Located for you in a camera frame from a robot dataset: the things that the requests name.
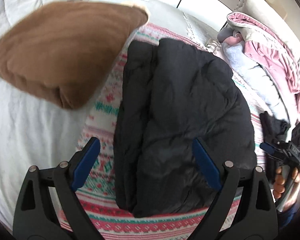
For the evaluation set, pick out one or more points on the grey bed sheet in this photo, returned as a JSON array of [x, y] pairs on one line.
[[33, 132]]

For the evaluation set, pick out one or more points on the light blue fleece blanket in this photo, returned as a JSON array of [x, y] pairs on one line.
[[256, 77]]

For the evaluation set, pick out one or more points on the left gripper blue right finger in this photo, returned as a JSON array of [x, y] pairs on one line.
[[255, 217]]

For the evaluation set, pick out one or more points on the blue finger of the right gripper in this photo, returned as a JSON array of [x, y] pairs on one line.
[[269, 149]]

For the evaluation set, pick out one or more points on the black quilted puffer jacket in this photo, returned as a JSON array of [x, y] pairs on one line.
[[172, 94]]

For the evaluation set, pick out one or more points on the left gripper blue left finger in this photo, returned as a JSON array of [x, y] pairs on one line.
[[35, 216]]

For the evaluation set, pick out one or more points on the pink velvet blanket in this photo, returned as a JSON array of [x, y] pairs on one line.
[[265, 47]]

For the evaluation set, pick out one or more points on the brown folded blanket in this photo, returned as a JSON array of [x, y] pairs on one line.
[[64, 51]]

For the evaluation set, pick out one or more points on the person right hand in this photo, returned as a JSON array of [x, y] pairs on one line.
[[279, 187]]

